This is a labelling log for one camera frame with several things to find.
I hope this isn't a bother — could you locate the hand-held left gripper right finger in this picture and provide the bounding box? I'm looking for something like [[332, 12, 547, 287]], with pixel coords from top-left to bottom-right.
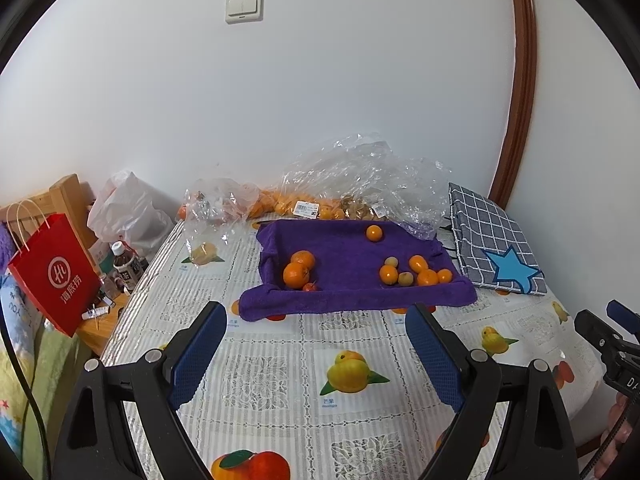
[[405, 302, 581, 480]]

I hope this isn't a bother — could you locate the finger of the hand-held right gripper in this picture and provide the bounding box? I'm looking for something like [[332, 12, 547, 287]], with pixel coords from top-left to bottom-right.
[[574, 310, 626, 361], [606, 300, 640, 336]]

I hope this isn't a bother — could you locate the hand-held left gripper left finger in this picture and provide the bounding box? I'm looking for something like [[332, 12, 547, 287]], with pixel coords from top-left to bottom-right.
[[52, 301, 228, 480]]

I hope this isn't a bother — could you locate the purple towel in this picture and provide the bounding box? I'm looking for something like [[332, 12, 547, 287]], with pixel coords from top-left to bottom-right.
[[239, 219, 477, 322]]

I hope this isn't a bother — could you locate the person's right hand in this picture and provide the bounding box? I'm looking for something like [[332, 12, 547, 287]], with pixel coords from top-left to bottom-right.
[[594, 392, 640, 480]]

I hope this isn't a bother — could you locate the fruit-print tablecloth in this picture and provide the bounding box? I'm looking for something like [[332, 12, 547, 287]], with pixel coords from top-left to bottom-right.
[[100, 210, 608, 480]]

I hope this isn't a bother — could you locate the wooden side table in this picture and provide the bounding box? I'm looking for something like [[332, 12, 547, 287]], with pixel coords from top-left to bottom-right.
[[77, 292, 133, 356]]

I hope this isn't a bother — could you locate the dark-label drink bottle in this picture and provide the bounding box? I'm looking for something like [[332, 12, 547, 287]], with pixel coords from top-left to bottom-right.
[[111, 241, 147, 292]]

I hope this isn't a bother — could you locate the grey checked bag blue star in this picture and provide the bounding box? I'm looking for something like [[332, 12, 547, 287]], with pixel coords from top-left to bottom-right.
[[446, 182, 547, 297]]

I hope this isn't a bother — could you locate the green printed quilt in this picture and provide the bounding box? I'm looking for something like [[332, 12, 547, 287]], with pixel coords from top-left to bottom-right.
[[0, 272, 101, 466]]

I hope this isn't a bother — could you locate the red paper bag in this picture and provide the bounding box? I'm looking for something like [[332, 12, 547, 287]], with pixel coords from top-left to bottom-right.
[[7, 200, 103, 338]]

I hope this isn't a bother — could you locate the clear plastic bag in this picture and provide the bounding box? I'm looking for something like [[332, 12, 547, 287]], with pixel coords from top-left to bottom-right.
[[181, 177, 261, 261]]

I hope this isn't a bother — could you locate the white plastic bag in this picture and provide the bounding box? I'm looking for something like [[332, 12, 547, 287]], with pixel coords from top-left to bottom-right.
[[87, 170, 176, 261]]

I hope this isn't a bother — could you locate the clear bag of longans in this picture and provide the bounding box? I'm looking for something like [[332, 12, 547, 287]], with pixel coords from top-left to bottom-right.
[[341, 152, 453, 243]]

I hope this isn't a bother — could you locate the clear bag of kumquats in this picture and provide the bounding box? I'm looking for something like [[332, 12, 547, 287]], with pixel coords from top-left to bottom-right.
[[248, 132, 396, 221]]

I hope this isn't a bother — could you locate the wooden chair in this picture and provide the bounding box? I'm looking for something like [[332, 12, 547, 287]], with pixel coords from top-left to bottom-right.
[[0, 174, 101, 261]]

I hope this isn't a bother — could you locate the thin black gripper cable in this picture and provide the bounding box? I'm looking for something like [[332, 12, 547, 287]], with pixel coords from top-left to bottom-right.
[[579, 400, 632, 480]]

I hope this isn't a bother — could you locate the thick black cable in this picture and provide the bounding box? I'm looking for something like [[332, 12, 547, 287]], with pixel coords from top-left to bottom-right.
[[0, 317, 52, 480]]

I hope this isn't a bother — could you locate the brown wooden door frame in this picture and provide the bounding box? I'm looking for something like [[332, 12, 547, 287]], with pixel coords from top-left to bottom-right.
[[487, 0, 538, 208]]

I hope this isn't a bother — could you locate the white wall light switch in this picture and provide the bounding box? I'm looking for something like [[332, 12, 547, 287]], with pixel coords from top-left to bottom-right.
[[225, 0, 264, 24]]

